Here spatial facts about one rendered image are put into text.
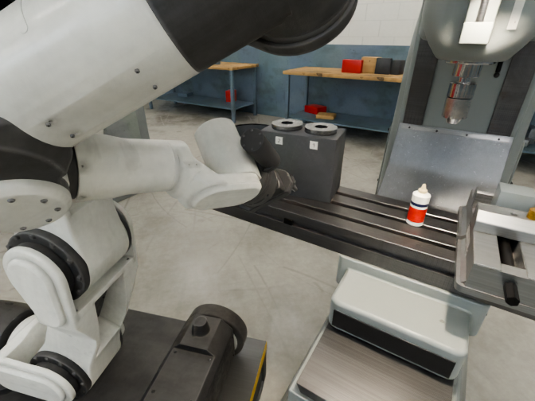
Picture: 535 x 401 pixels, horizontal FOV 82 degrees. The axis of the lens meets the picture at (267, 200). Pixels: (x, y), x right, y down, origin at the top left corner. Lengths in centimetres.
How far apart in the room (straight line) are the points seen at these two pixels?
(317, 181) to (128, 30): 72
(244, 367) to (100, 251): 69
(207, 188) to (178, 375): 63
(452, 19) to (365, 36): 451
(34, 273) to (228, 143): 35
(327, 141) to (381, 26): 434
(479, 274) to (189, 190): 52
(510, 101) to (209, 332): 107
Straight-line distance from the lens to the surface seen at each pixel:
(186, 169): 39
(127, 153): 37
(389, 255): 81
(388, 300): 79
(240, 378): 113
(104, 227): 61
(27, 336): 96
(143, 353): 102
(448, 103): 76
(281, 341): 170
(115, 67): 23
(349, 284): 80
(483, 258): 69
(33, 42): 24
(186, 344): 95
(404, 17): 506
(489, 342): 202
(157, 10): 21
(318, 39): 26
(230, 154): 44
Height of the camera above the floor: 136
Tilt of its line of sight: 28 degrees down
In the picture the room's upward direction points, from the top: straight up
